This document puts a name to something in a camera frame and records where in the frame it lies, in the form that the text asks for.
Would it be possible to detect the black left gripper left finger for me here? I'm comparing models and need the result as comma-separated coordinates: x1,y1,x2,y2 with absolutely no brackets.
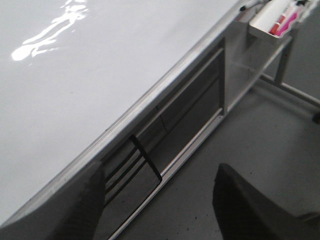
0,162,105,240

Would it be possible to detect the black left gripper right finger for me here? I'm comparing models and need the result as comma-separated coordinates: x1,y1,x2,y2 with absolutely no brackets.
212,163,320,240

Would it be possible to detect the large white whiteboard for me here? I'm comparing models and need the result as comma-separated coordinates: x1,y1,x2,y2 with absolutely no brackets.
0,0,259,227

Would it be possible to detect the grey drawer unit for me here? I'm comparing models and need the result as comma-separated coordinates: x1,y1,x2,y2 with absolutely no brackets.
93,135,162,240

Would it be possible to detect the red marker in tray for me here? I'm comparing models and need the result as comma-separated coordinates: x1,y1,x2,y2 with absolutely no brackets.
269,15,287,36

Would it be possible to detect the pink eraser in tray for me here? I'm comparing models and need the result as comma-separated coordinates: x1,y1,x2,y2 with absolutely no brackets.
275,11,299,37

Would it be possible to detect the white marker tray box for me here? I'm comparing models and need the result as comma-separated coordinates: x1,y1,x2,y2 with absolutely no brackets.
248,0,319,41

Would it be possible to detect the white metal stand frame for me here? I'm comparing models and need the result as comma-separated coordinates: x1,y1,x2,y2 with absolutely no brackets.
108,21,320,240

